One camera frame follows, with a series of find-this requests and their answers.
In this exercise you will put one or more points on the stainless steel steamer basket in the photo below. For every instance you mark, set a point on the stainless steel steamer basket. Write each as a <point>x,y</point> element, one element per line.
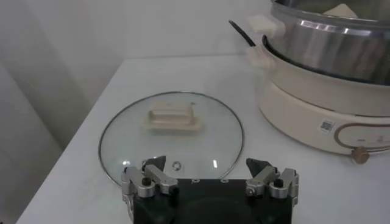
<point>320,51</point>

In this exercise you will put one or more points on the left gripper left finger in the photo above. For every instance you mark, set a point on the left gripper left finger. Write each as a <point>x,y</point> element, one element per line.
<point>155,176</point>

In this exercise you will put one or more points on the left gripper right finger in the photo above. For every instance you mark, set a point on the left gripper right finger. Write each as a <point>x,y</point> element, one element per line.
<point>265,179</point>

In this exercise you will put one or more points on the cream electric cooker base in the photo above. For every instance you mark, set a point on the cream electric cooker base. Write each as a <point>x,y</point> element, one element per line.
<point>304,106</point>

